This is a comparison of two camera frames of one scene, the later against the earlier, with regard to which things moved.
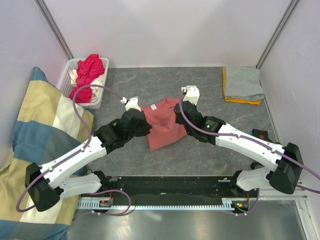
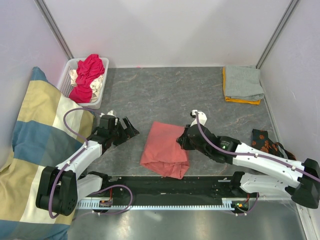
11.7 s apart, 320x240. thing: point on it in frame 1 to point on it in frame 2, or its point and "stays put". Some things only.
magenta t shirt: [87, 69] stays put
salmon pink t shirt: [160, 117] to [163, 153]
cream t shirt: [95, 90] stays put
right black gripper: [177, 120] to [183, 140]
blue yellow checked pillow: [48, 121] stays put
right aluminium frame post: [284, 19] stays put
